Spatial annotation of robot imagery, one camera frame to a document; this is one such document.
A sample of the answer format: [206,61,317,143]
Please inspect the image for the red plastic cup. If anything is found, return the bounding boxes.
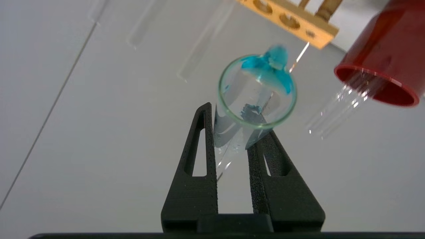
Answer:
[334,0,425,108]

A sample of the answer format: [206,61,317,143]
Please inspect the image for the test tube with blue pigment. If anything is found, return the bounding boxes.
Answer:
[214,44,298,170]

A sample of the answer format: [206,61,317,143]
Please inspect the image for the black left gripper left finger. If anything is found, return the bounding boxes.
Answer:
[161,103,219,233]

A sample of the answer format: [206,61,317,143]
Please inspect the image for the wooden test tube rack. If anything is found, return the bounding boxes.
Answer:
[237,0,339,50]

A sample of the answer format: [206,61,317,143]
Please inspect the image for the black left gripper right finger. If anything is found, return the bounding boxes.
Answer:
[243,104,326,233]

